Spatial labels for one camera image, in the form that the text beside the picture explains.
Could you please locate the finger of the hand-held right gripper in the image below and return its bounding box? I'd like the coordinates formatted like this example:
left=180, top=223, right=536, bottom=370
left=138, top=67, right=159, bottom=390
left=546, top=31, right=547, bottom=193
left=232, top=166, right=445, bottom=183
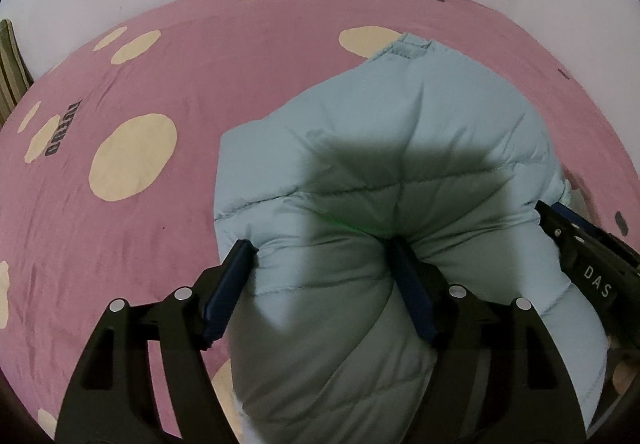
left=552, top=202, right=640, bottom=271
left=535, top=199, right=587, bottom=267

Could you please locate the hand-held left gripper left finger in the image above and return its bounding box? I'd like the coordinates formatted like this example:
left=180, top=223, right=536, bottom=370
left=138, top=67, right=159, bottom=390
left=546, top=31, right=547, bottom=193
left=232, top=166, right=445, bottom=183
left=54, top=239, right=261, bottom=444

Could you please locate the pink dotted bed sheet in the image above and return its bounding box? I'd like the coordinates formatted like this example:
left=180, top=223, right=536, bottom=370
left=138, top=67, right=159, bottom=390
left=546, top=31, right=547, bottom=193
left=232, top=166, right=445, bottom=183
left=0, top=0, right=640, bottom=444

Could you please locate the light blue down jacket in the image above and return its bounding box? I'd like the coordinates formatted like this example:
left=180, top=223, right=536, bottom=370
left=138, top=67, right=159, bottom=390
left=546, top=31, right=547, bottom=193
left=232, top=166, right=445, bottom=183
left=212, top=32, right=609, bottom=444

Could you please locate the striped pillow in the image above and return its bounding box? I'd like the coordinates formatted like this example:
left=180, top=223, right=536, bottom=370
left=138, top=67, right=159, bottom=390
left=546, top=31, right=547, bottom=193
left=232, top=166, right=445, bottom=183
left=0, top=18, right=34, bottom=126

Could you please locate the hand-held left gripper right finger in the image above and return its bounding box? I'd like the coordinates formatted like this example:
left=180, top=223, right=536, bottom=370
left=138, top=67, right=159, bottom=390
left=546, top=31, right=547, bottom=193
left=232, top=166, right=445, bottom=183
left=390, top=237, right=587, bottom=444

